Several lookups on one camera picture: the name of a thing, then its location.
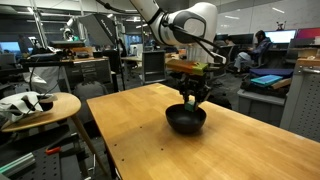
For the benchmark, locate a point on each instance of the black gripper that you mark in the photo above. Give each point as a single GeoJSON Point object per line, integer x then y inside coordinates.
{"type": "Point", "coordinates": [195, 85]}

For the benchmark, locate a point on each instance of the green block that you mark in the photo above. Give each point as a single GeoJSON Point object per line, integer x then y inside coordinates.
{"type": "Point", "coordinates": [190, 106]}

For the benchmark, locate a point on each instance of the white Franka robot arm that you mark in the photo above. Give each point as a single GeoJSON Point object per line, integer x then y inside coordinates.
{"type": "Point", "coordinates": [191, 23]}

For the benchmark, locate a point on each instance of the black bowl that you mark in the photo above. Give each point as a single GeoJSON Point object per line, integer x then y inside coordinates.
{"type": "Point", "coordinates": [185, 121]}

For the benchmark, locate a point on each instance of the wooden block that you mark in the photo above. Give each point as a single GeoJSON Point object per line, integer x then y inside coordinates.
{"type": "Point", "coordinates": [281, 83]}

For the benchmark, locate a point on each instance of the black case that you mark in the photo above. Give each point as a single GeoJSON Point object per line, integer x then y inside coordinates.
{"type": "Point", "coordinates": [258, 90]}

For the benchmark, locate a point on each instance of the grey storage bin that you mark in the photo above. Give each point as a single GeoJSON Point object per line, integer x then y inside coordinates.
{"type": "Point", "coordinates": [261, 106]}

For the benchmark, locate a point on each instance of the teal book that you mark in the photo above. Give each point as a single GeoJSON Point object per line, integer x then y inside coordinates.
{"type": "Point", "coordinates": [266, 80]}

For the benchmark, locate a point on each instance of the seated person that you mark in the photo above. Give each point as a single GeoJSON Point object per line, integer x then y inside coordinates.
{"type": "Point", "coordinates": [253, 53]}

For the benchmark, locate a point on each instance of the dark computer monitor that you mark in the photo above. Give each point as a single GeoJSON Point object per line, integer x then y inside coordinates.
{"type": "Point", "coordinates": [241, 38]}

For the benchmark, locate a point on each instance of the grey office chair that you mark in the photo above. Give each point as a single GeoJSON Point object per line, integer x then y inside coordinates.
{"type": "Point", "coordinates": [90, 96]}

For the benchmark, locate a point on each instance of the wooden top drawer desk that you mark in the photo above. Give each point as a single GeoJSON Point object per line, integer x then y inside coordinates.
{"type": "Point", "coordinates": [88, 71]}

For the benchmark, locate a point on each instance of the lit computer monitor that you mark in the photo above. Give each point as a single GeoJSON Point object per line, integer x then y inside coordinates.
{"type": "Point", "coordinates": [280, 36]}

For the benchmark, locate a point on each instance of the grey perforated drawer cabinet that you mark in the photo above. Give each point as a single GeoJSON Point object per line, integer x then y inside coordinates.
{"type": "Point", "coordinates": [303, 103]}

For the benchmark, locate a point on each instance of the black softbox light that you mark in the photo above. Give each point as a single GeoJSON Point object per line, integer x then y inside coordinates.
{"type": "Point", "coordinates": [98, 30]}

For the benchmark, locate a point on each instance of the round wooden side table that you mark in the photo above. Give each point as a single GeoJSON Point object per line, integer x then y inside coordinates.
{"type": "Point", "coordinates": [65, 106]}

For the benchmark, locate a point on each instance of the red computer monitor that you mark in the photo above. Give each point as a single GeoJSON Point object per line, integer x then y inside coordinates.
{"type": "Point", "coordinates": [308, 33]}

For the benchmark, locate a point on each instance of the black small cup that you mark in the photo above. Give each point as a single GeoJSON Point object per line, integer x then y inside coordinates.
{"type": "Point", "coordinates": [45, 103]}

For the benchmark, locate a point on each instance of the white draped sheet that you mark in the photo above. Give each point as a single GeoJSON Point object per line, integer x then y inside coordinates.
{"type": "Point", "coordinates": [43, 80]}

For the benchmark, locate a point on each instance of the black perforated breadboard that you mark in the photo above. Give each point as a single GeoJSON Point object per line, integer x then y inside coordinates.
{"type": "Point", "coordinates": [50, 166]}

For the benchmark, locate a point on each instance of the white cloth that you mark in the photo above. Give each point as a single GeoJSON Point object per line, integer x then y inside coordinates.
{"type": "Point", "coordinates": [13, 106]}

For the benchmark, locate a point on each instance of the aluminium extrusion bar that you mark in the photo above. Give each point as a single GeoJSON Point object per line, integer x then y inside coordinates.
{"type": "Point", "coordinates": [16, 165]}

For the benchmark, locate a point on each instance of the blue lit monitor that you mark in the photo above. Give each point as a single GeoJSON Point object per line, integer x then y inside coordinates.
{"type": "Point", "coordinates": [9, 46]}

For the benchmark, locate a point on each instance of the orange green wrist camera mount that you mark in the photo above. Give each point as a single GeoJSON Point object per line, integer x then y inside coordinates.
{"type": "Point", "coordinates": [186, 67]}

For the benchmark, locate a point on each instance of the black open frame box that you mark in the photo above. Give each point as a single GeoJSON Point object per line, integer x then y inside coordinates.
{"type": "Point", "coordinates": [154, 66]}

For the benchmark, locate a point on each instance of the black stereo camera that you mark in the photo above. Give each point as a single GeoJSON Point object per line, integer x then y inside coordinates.
{"type": "Point", "coordinates": [66, 44]}

